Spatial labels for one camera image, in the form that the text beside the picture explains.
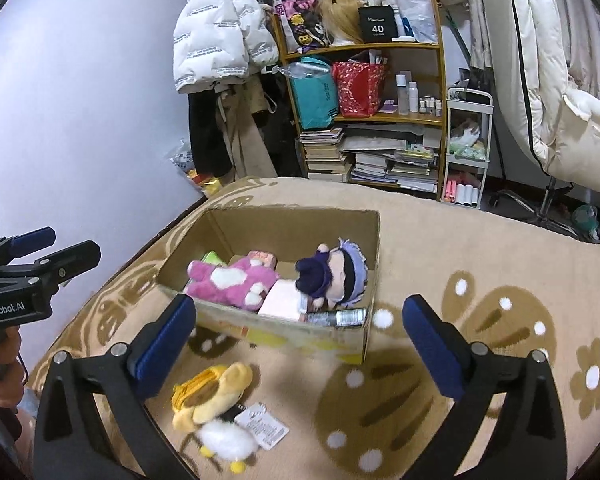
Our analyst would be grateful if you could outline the person's left hand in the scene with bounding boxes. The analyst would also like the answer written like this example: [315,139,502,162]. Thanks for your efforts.
[0,327,28,409]

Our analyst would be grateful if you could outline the white fluffy plush chick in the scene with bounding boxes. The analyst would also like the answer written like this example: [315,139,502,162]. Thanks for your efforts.
[199,419,259,475]

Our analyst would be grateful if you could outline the cream padded chair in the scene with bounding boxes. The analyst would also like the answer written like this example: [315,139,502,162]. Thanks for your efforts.
[497,0,600,241]

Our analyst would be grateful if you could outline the pink swirl roll plush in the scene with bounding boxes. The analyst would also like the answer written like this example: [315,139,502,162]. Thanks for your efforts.
[257,280,310,322]

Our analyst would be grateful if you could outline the black hanging garment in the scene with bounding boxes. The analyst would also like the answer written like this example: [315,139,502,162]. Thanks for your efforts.
[187,85,236,178]

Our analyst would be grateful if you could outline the beige floral blanket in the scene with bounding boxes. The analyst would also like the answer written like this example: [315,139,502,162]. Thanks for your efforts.
[25,176,600,480]

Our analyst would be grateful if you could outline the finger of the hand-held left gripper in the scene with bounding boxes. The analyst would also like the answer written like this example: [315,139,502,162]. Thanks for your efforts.
[4,240,102,291]
[0,226,57,267]

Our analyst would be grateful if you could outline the grey white plush toy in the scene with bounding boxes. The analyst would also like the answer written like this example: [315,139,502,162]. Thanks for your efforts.
[450,120,482,145]

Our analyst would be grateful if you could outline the teal bag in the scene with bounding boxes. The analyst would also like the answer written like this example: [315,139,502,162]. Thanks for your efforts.
[286,57,340,131]

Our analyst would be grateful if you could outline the white plastic bag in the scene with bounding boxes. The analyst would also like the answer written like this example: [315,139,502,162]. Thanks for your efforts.
[391,0,438,43]

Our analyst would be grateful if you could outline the yellow plush toy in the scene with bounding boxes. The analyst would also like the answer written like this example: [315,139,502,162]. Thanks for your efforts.
[171,361,255,432]

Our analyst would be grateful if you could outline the pink plush bear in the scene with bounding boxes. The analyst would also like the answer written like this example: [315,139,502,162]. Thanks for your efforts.
[184,255,281,311]

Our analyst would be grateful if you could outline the clear plastic bag of goods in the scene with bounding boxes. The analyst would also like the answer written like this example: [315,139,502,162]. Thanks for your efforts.
[170,137,226,196]

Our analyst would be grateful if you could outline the white trolley cart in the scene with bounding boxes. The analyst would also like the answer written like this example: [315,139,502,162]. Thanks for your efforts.
[440,86,495,209]

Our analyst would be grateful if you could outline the black box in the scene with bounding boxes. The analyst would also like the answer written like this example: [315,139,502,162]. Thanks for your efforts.
[357,5,397,43]

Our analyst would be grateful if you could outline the purple plush doll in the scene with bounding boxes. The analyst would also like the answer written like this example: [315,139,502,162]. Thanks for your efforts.
[295,237,370,308]

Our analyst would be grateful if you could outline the cardboard box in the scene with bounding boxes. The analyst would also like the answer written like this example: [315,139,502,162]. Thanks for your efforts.
[155,206,381,366]

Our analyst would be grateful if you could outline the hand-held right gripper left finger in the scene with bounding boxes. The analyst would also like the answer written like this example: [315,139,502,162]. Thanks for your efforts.
[32,292,201,480]

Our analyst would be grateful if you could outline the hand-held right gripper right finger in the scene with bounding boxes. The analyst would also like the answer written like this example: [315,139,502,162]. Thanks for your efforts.
[401,294,568,480]

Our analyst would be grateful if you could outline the stack of books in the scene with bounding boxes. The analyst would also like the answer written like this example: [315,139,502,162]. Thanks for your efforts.
[299,128,353,182]

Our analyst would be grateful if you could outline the beige hanging pants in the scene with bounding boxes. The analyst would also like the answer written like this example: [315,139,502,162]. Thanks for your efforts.
[215,80,278,181]

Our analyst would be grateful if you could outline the white paper tag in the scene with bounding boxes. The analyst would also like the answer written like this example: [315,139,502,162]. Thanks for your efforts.
[234,404,289,451]

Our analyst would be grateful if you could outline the black pink printed bag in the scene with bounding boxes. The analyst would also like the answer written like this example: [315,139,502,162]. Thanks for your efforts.
[275,0,331,55]

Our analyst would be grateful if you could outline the red patterned bag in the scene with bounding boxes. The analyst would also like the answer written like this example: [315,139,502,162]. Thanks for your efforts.
[331,60,388,118]

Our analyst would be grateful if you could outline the white puffer jacket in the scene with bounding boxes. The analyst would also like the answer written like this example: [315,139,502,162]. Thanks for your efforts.
[172,0,280,95]

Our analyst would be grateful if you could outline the wooden shelf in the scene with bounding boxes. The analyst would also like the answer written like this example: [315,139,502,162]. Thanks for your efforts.
[270,0,448,196]

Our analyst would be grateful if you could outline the blonde wig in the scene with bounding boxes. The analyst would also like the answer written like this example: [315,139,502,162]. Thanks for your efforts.
[316,0,366,47]

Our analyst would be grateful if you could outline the row of white cosmetic bottles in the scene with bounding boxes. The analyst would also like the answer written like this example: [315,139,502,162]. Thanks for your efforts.
[395,72,443,115]

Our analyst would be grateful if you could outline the pile of papers and magazines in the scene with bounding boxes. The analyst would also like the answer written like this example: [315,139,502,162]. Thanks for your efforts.
[340,122,443,193]

